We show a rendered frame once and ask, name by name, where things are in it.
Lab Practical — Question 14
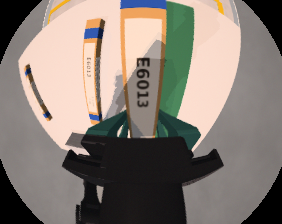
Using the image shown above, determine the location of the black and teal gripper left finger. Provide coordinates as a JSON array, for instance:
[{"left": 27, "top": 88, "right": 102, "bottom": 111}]
[{"left": 85, "top": 109, "right": 129, "bottom": 137}]

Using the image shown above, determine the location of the brown cardboard box with blue bands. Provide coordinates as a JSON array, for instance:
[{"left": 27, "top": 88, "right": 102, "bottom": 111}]
[{"left": 120, "top": 0, "right": 167, "bottom": 137}]

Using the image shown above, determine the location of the orange welding electrode pack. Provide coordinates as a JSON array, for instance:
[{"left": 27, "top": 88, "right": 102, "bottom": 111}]
[{"left": 24, "top": 64, "right": 53, "bottom": 121}]

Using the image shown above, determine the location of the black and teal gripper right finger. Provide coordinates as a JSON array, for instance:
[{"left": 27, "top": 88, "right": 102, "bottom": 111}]
[{"left": 157, "top": 109, "right": 201, "bottom": 150}]

